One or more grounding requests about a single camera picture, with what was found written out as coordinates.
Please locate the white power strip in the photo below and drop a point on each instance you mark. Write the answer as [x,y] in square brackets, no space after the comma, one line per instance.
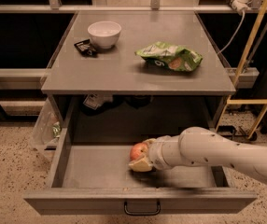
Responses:
[239,6]

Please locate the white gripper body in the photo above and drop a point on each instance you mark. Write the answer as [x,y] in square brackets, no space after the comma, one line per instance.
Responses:
[157,154]

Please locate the black drawer handle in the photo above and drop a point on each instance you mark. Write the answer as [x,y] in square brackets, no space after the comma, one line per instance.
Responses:
[142,209]

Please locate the clear plastic bag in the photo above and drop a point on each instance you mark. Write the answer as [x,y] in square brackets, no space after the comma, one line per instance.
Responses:
[47,129]

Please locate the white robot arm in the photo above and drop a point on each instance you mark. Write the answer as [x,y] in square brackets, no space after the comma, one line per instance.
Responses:
[198,146]

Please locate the black snack packet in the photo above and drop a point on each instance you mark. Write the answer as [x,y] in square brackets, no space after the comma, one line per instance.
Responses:
[86,48]

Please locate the grey open drawer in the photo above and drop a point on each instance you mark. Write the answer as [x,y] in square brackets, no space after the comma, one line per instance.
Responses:
[89,175]

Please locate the white label tag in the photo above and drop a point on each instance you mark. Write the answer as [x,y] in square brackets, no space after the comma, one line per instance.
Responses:
[94,101]

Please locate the red apple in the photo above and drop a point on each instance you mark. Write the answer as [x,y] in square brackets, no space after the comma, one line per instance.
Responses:
[137,150]

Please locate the grey counter cabinet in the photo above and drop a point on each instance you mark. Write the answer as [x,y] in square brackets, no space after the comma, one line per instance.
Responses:
[180,99]

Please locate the green chip bag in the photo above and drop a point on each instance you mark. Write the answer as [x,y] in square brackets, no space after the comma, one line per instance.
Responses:
[172,57]

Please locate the white ceramic bowl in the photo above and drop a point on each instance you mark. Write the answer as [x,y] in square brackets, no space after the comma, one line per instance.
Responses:
[104,34]

